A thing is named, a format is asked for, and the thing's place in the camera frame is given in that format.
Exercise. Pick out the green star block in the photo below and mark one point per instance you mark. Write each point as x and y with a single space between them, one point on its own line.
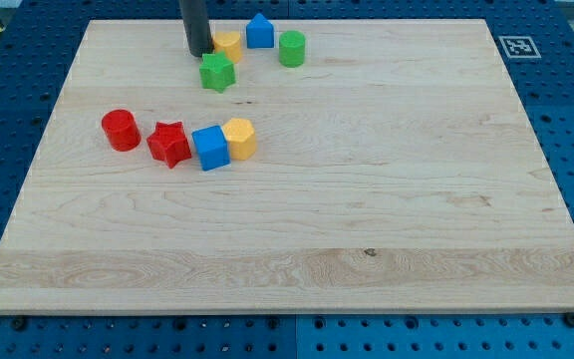
217 72

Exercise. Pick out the red star block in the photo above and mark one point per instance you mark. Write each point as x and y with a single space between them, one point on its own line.
169 144

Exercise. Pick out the yellow hexagon block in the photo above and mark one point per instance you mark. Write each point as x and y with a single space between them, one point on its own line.
241 138

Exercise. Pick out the blue cube block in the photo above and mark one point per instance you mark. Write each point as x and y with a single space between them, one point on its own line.
212 147

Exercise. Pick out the light wooden board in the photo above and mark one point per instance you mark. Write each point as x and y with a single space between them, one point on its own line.
396 171

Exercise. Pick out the green cylinder block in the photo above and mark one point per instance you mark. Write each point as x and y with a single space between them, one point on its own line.
292 46

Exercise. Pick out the blue house-shaped block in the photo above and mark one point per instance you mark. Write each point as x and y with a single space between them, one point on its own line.
259 32

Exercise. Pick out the yellow half-round block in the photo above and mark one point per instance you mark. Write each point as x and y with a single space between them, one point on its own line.
229 43

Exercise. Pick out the red cylinder block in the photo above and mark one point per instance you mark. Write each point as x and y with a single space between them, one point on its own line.
121 130

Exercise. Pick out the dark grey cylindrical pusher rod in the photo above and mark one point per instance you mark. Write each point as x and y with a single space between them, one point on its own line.
196 25

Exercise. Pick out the white fiducial marker tag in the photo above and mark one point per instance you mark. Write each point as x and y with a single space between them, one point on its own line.
519 47

